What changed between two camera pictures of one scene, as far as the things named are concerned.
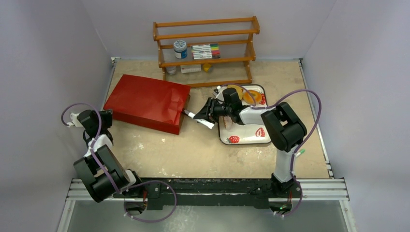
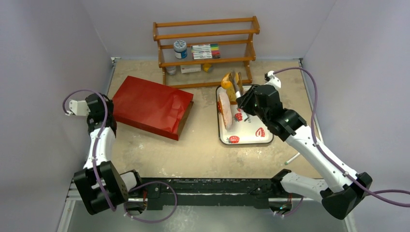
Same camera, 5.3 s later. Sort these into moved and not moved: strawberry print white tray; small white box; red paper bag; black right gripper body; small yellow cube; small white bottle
Moved: black right gripper body; red paper bag
Not moved: small yellow cube; strawberry print white tray; small white bottle; small white box
